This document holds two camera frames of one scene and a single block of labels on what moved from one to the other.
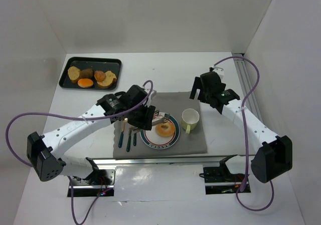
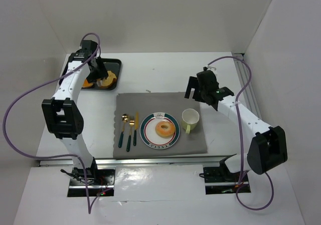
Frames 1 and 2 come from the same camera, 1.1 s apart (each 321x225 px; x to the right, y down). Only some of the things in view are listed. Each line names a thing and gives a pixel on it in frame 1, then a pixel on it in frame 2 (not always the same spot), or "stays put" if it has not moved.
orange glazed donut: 165,130 stays put
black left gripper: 147,118 → 99,69
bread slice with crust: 110,80 stays put
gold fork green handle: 129,143 stays put
